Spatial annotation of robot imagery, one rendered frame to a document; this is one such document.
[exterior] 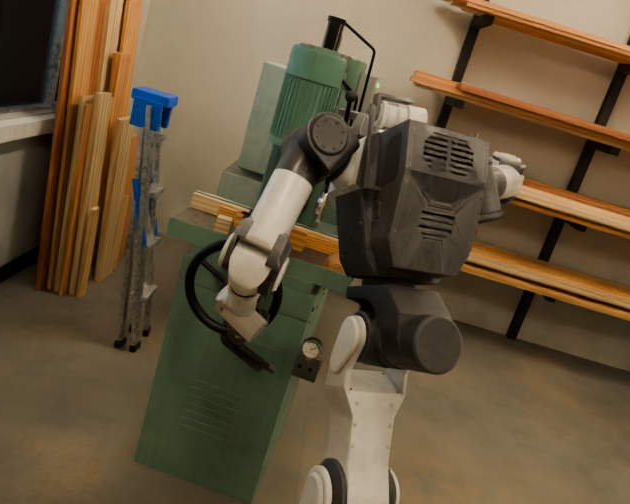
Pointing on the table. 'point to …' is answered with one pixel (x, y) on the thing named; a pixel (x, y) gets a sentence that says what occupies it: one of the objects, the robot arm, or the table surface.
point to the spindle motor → (306, 89)
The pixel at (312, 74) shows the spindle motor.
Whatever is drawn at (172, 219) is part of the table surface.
